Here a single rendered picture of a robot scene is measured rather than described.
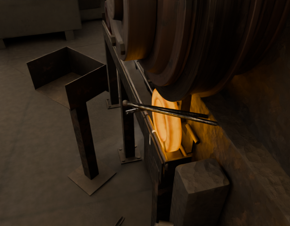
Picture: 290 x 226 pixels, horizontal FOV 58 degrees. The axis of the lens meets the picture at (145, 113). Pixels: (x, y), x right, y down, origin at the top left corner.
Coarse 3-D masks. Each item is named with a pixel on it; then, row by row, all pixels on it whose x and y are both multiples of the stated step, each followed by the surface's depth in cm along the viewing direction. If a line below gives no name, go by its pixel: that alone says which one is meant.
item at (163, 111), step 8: (128, 104) 57; (136, 104) 57; (144, 104) 58; (128, 112) 59; (136, 112) 60; (160, 112) 57; (168, 112) 57; (176, 112) 59; (184, 112) 60; (192, 112) 60; (192, 120) 57; (200, 120) 56; (208, 120) 57
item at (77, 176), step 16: (64, 48) 119; (32, 64) 110; (48, 64) 116; (64, 64) 122; (80, 64) 119; (96, 64) 111; (32, 80) 113; (48, 80) 119; (64, 80) 121; (80, 80) 99; (96, 80) 106; (48, 96) 110; (64, 96) 110; (80, 96) 103; (80, 112) 118; (80, 128) 123; (80, 144) 132; (96, 160) 144; (80, 176) 150; (96, 176) 150; (112, 176) 151
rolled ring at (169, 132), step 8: (152, 96) 80; (160, 96) 70; (152, 104) 81; (160, 104) 79; (168, 104) 67; (176, 104) 67; (152, 112) 83; (160, 120) 81; (168, 120) 66; (176, 120) 66; (160, 128) 80; (168, 128) 67; (176, 128) 66; (160, 136) 78; (168, 136) 68; (176, 136) 67; (168, 144) 69; (176, 144) 69
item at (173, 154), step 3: (177, 150) 78; (165, 153) 78; (168, 153) 78; (171, 153) 78; (174, 153) 78; (177, 153) 78; (180, 153) 78; (168, 156) 77; (171, 156) 77; (174, 156) 77; (177, 156) 77; (180, 156) 77; (168, 159) 76
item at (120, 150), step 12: (108, 48) 172; (108, 60) 177; (108, 72) 183; (120, 84) 126; (120, 96) 134; (108, 108) 198; (132, 120) 143; (132, 132) 148; (132, 144) 155; (120, 156) 162; (132, 156) 161; (156, 168) 76; (156, 180) 78; (168, 180) 77; (156, 192) 82; (168, 192) 81; (156, 204) 85; (168, 204) 86; (156, 216) 89; (168, 216) 91
